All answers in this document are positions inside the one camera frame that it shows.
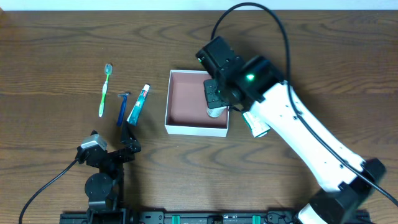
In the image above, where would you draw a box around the left black cable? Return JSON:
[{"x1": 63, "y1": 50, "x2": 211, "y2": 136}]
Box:
[{"x1": 18, "y1": 157, "x2": 80, "y2": 224}]

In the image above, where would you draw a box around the white leaf-print shampoo tube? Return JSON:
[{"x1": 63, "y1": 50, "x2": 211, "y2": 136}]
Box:
[{"x1": 206, "y1": 106, "x2": 227, "y2": 118}]

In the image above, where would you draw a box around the white box with pink inside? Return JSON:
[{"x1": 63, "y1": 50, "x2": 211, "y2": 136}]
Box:
[{"x1": 164, "y1": 70, "x2": 229, "y2": 137}]

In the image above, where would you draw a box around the right black cable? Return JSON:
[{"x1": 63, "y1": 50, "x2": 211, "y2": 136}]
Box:
[{"x1": 210, "y1": 2, "x2": 398, "y2": 208}]

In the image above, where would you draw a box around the green white soap packet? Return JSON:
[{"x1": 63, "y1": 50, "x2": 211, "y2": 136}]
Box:
[{"x1": 243, "y1": 111, "x2": 271, "y2": 138}]

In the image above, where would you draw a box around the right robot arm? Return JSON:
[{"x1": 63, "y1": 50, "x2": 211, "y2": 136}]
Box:
[{"x1": 197, "y1": 54, "x2": 386, "y2": 223}]

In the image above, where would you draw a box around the blue disposable razor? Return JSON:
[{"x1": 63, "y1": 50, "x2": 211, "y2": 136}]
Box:
[{"x1": 116, "y1": 92, "x2": 130, "y2": 126}]

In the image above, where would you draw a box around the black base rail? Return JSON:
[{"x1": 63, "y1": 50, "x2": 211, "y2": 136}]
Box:
[{"x1": 59, "y1": 210, "x2": 299, "y2": 224}]

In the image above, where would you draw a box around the green white toothbrush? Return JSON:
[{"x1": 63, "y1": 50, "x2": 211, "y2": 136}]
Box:
[{"x1": 98, "y1": 63, "x2": 113, "y2": 118}]

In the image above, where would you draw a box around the black cable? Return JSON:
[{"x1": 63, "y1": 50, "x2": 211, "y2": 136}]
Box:
[
  {"x1": 210, "y1": 2, "x2": 398, "y2": 208},
  {"x1": 18, "y1": 157, "x2": 80, "y2": 224}
]

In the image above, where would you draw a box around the green white toothpaste tube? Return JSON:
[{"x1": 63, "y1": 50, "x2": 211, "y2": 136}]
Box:
[{"x1": 127, "y1": 84, "x2": 150, "y2": 126}]

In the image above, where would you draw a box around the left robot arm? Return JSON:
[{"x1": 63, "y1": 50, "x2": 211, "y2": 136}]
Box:
[{"x1": 75, "y1": 121, "x2": 141, "y2": 223}]

